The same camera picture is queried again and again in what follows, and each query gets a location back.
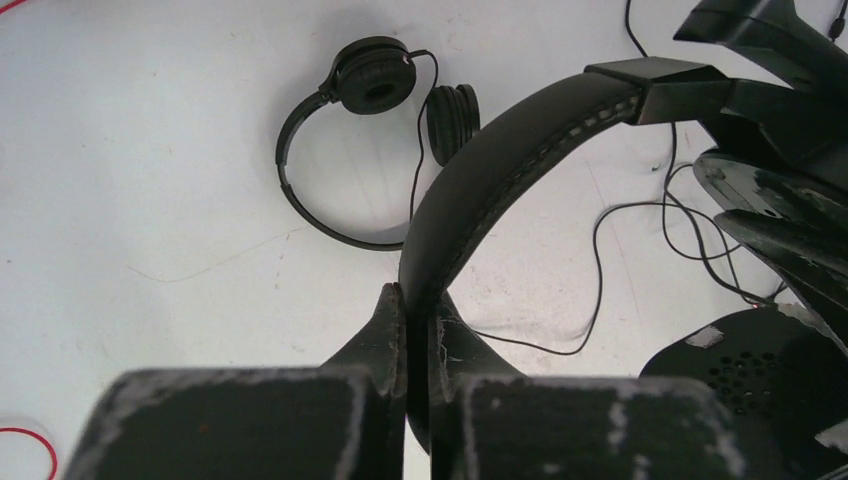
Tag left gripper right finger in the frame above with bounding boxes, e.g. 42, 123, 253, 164
429, 297, 787, 479

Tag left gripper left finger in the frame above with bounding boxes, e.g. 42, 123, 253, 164
65, 283, 407, 479

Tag large headphones black cable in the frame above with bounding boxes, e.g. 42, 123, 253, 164
463, 0, 790, 358

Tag small headphones black cable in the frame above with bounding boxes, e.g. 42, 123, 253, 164
405, 49, 442, 223

